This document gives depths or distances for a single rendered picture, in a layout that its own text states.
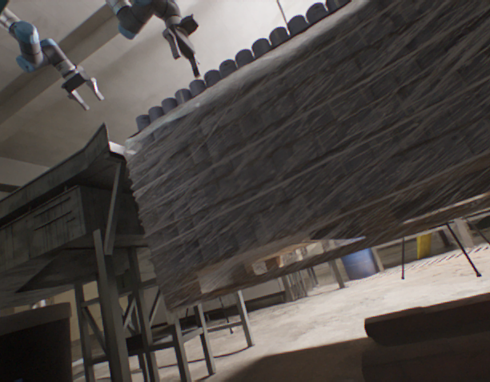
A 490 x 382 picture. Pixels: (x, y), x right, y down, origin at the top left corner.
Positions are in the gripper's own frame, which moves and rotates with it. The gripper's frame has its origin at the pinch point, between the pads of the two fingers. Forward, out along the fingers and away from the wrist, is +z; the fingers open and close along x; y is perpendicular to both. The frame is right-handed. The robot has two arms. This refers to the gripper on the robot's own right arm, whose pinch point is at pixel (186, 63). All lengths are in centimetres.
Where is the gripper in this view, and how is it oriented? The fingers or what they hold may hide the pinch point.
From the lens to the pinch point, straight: 119.5
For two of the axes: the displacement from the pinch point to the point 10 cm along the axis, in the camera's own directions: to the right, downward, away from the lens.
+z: 3.1, 9.1, -2.7
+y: -8.7, 3.9, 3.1
